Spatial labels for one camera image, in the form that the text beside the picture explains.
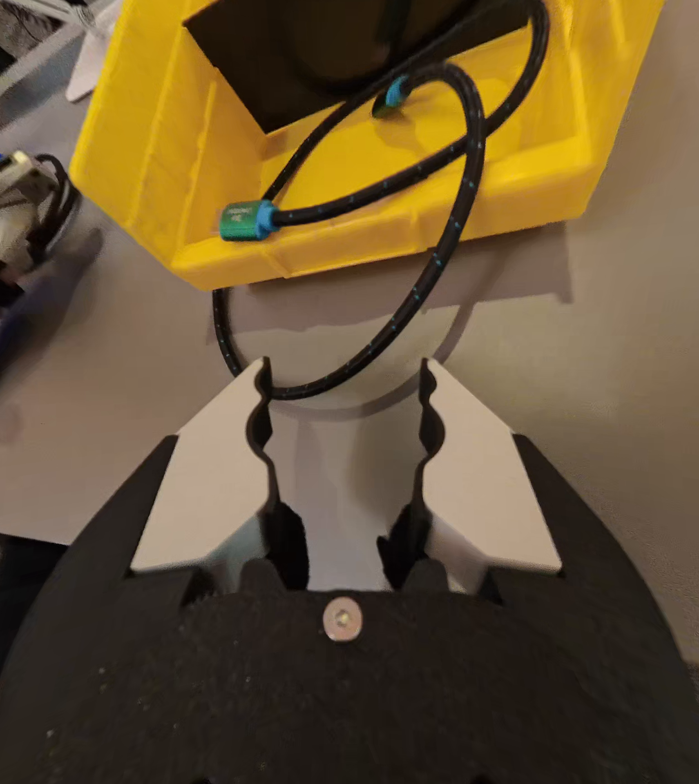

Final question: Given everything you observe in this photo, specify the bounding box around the book stand with black board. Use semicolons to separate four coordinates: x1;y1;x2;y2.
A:
66;0;123;102

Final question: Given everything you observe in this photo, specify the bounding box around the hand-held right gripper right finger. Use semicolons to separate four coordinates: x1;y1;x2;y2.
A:
377;358;563;594

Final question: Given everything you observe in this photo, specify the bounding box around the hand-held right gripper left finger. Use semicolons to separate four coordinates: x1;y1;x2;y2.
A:
130;357;310;592

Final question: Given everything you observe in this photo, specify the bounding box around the yellow plastic bin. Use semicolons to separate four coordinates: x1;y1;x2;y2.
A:
69;0;666;292

